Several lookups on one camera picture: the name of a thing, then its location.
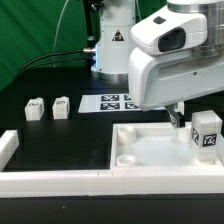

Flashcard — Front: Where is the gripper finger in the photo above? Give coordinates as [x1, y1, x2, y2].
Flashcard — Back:
[165, 105, 185, 129]

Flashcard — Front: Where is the white square tabletop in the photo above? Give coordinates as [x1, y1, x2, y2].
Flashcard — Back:
[110, 123, 224, 169]

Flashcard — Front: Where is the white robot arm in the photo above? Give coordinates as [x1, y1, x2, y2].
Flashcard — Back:
[90, 0, 224, 128]

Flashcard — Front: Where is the white U-shaped obstacle fence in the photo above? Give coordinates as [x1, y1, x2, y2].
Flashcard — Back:
[0, 130, 224, 198]

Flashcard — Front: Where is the white sheet with AprilTags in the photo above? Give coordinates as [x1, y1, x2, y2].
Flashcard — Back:
[78, 93, 168, 114]

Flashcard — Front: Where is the black vertical pole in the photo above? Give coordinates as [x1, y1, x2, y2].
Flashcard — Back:
[82, 0, 95, 48]

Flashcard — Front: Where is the green backdrop curtain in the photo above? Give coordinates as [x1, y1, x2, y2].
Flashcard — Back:
[0, 0, 168, 92]

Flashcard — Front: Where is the black cable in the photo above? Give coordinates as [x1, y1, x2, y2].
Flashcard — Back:
[18, 48, 96, 76]

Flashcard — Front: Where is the grey cable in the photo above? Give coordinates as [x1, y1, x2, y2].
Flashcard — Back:
[52, 0, 72, 68]

